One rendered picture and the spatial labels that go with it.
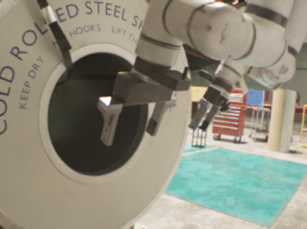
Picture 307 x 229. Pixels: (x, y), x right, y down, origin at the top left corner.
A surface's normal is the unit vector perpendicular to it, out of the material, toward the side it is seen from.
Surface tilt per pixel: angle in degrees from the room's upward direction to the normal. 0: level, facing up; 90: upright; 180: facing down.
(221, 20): 110
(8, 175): 90
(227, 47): 123
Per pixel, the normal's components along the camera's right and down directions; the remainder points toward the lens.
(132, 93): 0.64, 0.50
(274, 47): 0.44, 0.46
